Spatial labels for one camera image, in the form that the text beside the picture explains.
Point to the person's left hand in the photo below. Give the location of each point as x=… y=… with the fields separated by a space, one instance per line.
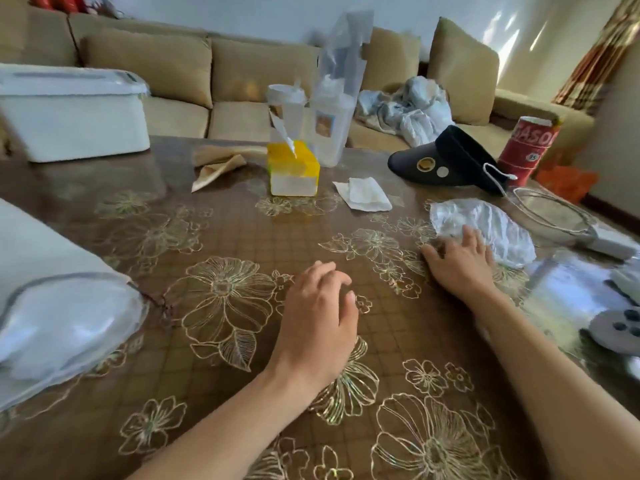
x=315 y=329

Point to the person's right hand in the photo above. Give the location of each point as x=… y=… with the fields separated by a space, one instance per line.
x=462 y=269

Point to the person's left thumb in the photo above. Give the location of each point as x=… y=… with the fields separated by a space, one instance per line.
x=350 y=309

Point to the person's right thumb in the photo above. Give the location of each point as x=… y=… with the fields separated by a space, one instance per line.
x=431 y=257

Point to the person's left forearm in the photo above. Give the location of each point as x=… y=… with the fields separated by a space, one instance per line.
x=235 y=429

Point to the person's right forearm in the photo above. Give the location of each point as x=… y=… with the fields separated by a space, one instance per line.
x=555 y=394

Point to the crumpled white plastic bag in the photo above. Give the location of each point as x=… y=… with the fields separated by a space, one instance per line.
x=500 y=227

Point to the white tissue piece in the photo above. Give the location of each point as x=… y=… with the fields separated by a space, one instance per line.
x=365 y=194

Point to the black visor cap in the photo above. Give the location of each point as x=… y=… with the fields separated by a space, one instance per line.
x=450 y=157

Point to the metal mesh strainer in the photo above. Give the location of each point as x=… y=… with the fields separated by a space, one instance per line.
x=550 y=214

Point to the red cylindrical can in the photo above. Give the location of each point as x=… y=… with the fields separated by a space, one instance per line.
x=525 y=152

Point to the pile of pale clothes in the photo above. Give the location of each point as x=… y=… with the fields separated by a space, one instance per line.
x=415 y=112

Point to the yellow tissue box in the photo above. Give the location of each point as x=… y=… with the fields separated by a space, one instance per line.
x=292 y=169

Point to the orange plastic bag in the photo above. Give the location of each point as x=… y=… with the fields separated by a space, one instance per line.
x=567 y=182

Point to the brown floral table cover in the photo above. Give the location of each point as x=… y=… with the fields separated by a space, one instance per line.
x=210 y=234

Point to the tall clear plastic container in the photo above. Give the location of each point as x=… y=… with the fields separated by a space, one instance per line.
x=331 y=129

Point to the beige sofa cushion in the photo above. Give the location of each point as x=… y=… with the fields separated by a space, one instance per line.
x=392 y=59
x=260 y=69
x=150 y=67
x=465 y=69

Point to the white round device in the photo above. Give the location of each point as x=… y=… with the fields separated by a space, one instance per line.
x=612 y=332

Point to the beige cloth napkin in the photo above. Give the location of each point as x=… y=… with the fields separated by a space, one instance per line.
x=220 y=162

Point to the small clear plastic bottle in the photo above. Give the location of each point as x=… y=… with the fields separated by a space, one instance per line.
x=286 y=107

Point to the beige fabric sofa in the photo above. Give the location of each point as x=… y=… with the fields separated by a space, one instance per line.
x=240 y=119

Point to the clear plastic bag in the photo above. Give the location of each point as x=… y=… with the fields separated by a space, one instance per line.
x=350 y=44

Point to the striped patterned curtain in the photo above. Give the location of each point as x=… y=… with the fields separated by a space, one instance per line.
x=600 y=54

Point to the large white fabric bag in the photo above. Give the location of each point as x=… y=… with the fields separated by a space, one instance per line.
x=55 y=304

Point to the white plastic storage box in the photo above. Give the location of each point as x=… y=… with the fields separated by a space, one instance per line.
x=70 y=119

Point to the red items behind sofa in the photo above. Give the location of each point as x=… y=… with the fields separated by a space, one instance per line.
x=55 y=2

